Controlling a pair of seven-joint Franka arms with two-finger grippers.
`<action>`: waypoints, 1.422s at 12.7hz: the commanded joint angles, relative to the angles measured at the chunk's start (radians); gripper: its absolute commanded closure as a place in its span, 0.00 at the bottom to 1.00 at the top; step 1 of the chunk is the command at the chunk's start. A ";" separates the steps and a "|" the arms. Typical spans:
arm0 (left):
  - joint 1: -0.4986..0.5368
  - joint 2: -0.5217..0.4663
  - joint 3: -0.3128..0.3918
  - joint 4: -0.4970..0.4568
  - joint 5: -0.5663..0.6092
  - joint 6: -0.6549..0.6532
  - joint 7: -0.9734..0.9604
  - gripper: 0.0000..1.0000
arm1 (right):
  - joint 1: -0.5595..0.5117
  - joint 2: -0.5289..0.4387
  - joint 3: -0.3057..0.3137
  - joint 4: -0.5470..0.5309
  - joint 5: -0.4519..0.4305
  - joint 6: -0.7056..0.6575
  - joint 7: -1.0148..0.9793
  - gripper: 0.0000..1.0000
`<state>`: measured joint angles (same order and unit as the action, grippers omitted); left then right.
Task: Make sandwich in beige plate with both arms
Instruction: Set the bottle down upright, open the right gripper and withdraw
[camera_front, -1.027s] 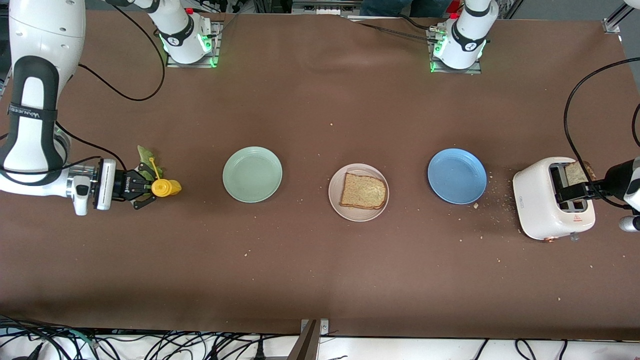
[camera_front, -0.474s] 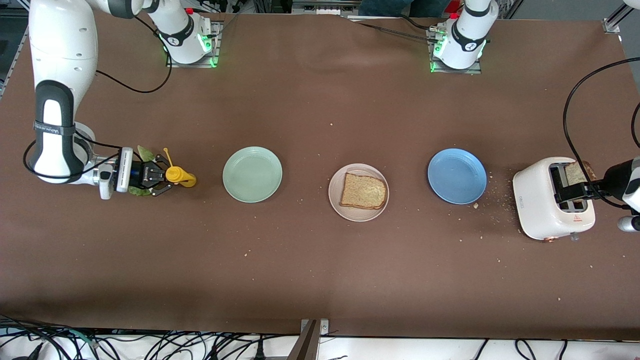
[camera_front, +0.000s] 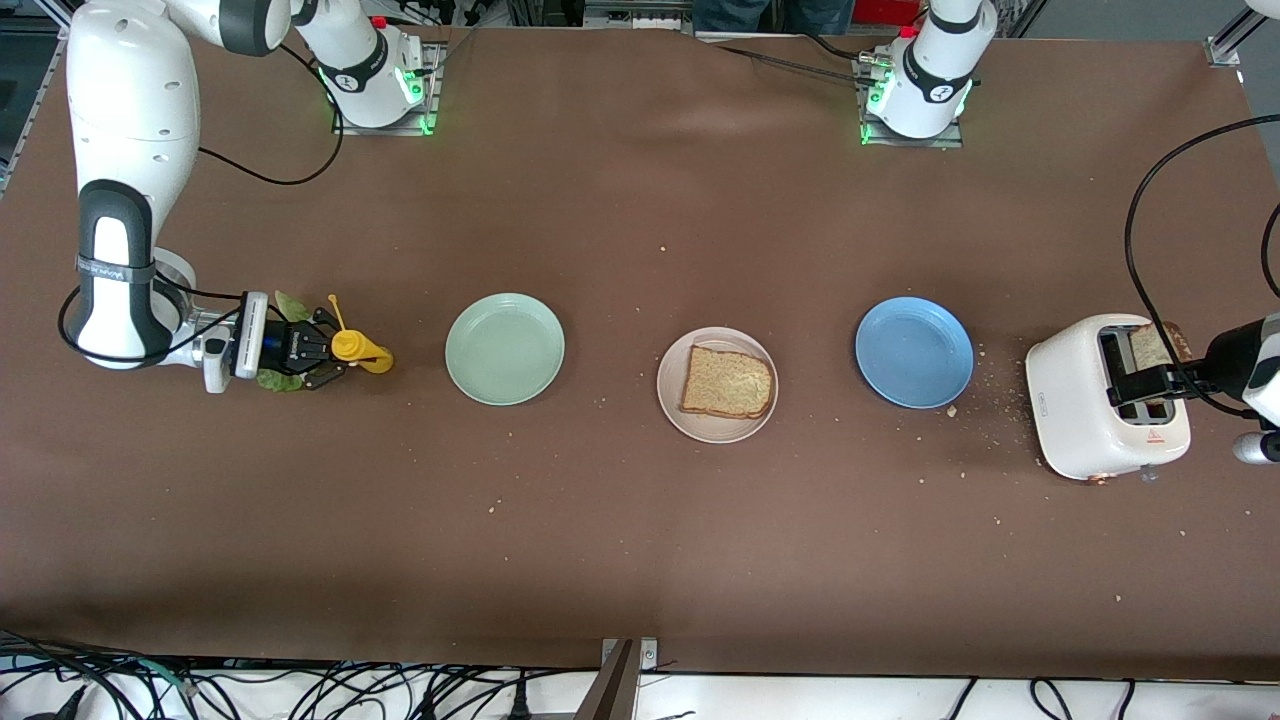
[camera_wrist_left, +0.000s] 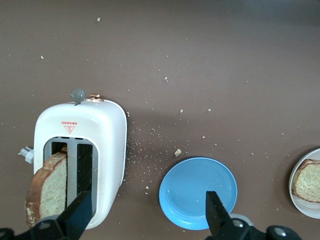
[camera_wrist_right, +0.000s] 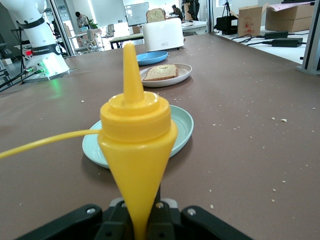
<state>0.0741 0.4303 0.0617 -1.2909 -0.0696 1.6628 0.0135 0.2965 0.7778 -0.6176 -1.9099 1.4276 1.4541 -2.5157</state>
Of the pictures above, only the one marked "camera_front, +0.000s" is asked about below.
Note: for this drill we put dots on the brown bread slice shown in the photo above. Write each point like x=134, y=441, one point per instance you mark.
x=730, y=385
x=1150, y=350

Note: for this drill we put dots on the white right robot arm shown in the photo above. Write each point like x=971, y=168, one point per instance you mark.
x=130, y=100

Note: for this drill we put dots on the person in blue jeans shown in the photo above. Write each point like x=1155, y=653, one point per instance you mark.
x=800, y=12

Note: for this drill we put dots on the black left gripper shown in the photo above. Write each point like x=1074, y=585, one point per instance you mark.
x=1226, y=354

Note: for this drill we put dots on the pale green plate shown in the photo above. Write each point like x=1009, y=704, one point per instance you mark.
x=505, y=349

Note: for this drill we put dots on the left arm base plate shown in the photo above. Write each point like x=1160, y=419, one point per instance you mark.
x=950, y=143

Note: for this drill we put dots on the aluminium frame corner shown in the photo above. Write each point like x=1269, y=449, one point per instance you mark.
x=55, y=15
x=1225, y=45

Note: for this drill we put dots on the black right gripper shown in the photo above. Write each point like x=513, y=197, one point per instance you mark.
x=296, y=349

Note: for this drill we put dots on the green lettuce leaf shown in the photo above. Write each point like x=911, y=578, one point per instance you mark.
x=280, y=381

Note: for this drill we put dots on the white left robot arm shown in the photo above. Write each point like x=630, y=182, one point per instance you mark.
x=935, y=70

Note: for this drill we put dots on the red box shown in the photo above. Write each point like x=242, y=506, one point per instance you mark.
x=890, y=10

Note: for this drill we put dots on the blue plate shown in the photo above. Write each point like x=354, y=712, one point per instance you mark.
x=914, y=352

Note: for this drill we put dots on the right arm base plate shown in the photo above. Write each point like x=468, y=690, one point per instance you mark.
x=432, y=110

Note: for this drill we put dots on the beige plate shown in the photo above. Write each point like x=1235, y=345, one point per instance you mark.
x=715, y=430

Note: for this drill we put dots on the aluminium profile post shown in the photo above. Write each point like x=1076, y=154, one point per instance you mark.
x=615, y=690

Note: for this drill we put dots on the white toaster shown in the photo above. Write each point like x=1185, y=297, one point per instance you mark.
x=1070, y=400

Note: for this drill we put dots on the yellow squeeze bottle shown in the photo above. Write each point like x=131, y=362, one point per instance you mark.
x=375, y=355

